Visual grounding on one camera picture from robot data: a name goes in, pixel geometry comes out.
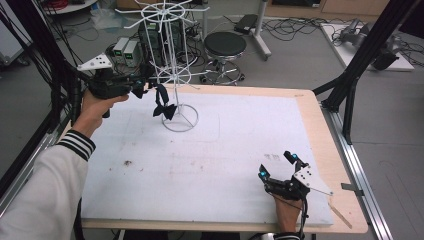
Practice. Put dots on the black round stool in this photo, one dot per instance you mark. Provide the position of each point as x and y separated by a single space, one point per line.
225 43

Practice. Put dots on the grey robot device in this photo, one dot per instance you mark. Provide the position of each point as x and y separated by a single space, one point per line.
360 35

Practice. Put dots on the white round table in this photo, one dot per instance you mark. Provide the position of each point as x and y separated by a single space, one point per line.
71 7

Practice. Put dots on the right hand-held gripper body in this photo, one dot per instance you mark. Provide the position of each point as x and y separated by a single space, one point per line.
296 185

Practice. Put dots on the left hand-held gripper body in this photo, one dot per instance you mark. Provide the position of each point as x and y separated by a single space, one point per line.
106 83

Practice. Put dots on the grey power supply unit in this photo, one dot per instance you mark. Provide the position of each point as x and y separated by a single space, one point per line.
131 53
120 48

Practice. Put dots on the white stand post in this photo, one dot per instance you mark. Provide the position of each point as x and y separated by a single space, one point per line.
260 30

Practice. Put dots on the black bow tie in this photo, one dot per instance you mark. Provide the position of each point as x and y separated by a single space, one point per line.
165 110

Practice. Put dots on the person's right hand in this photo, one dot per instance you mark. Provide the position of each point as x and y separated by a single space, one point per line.
286 213

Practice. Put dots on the metal clamp bracket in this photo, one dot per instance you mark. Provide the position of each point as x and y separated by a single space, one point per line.
351 187

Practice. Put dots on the black flat box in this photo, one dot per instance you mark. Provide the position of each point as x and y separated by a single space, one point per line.
246 23

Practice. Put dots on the aluminium rail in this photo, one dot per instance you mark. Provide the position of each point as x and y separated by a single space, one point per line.
360 173
33 150

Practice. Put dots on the white floor board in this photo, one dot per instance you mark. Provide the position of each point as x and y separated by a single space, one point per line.
340 46

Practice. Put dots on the thin wooden strip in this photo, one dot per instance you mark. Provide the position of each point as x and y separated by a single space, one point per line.
340 216

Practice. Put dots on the black computer tower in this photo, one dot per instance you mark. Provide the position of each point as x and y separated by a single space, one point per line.
156 40

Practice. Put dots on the person's left hand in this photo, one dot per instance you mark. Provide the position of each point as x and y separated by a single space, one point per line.
91 113

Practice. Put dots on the white foam mat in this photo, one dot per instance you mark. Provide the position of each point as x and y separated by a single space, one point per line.
216 166

